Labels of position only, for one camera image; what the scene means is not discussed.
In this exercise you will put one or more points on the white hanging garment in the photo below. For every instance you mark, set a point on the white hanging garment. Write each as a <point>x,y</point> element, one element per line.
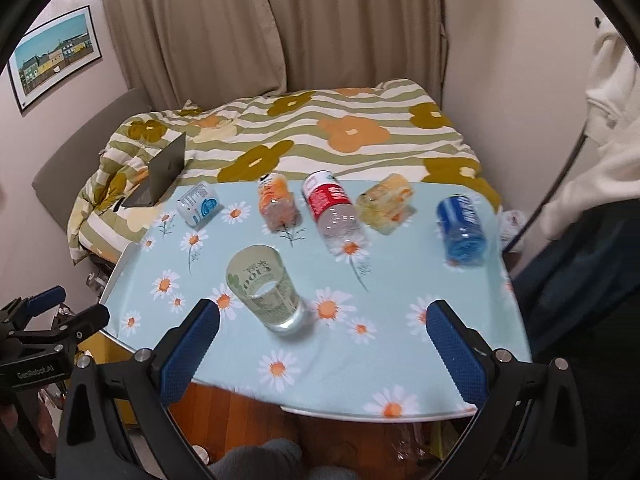
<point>600,160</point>

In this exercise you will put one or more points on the red label plastic bottle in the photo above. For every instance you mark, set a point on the red label plastic bottle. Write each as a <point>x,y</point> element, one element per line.
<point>332,210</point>

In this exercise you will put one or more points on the striped floral blanket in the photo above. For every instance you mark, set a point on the striped floral blanket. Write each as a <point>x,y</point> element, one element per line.
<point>320,110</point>

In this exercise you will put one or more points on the white plastic bag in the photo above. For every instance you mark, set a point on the white plastic bag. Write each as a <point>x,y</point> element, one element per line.
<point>512,225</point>

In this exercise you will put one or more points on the beige curtain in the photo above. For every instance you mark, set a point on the beige curtain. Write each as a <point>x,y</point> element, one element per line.
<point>225,25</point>

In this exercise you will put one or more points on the clear printed glass cup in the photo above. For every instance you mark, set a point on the clear printed glass cup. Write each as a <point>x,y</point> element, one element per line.
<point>265,290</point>

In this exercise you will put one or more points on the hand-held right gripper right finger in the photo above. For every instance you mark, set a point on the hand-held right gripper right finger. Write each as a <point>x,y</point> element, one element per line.
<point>457,355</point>

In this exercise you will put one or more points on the dark hanging garment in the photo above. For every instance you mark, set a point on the dark hanging garment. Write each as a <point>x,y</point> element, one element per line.
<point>590,285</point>

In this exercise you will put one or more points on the black thin rod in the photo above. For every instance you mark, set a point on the black thin rod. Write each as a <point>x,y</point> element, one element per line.
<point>555,185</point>

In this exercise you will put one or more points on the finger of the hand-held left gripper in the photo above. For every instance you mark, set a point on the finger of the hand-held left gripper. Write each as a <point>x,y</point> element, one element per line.
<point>75,327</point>
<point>46,300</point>

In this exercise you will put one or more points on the blue label plastic bottle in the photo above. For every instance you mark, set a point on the blue label plastic bottle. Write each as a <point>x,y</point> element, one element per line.
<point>462,230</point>

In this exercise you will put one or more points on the light blue daisy tablecloth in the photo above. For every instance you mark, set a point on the light blue daisy tablecloth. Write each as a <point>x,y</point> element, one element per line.
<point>350,360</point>

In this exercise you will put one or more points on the grey padded headboard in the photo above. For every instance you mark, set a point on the grey padded headboard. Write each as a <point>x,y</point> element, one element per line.
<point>85,160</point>

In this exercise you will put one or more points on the clear plastic wrapper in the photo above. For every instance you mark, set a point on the clear plastic wrapper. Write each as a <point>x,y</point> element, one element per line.
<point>412,442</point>

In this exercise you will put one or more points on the framed wall poster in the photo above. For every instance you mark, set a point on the framed wall poster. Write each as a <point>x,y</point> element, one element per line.
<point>52,55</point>

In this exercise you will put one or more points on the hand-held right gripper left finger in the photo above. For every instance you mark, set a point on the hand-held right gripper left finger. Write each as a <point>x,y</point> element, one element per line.
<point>192,355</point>

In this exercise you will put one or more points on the grey laptop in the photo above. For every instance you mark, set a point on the grey laptop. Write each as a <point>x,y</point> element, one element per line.
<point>160,172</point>

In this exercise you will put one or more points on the person's grey trousered knee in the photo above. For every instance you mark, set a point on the person's grey trousered knee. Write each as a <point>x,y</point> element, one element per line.
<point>270,460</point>

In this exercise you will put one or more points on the orange label plastic bottle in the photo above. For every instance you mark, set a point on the orange label plastic bottle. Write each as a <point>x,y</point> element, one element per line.
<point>277,202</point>

